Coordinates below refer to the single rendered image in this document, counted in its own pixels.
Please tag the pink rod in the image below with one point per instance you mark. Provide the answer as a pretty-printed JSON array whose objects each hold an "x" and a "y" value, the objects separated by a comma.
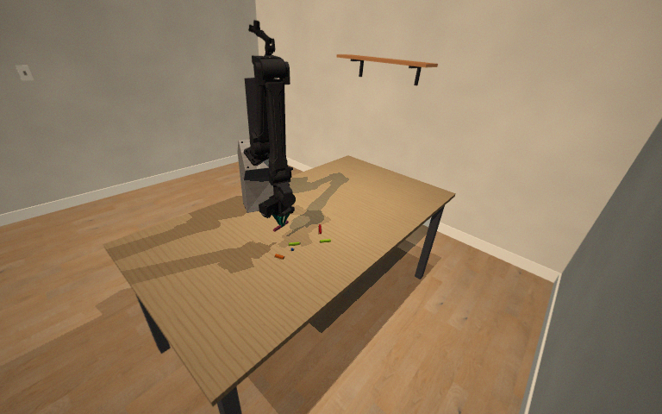
[{"x": 279, "y": 226}]

